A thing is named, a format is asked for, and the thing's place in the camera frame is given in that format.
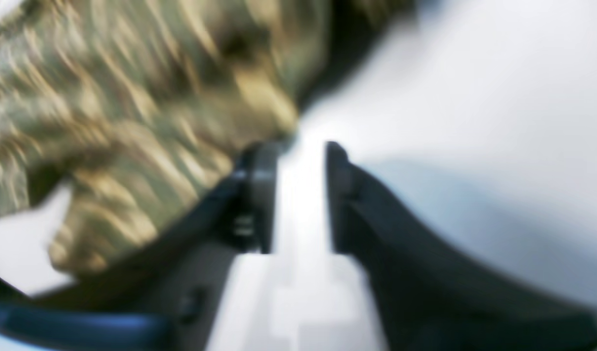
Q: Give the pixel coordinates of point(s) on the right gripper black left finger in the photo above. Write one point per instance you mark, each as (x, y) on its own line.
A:
(166, 296)

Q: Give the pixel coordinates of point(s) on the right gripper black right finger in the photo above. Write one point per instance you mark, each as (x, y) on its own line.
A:
(430, 296)

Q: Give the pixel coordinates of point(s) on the camouflage t-shirt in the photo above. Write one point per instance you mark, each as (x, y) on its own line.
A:
(144, 105)

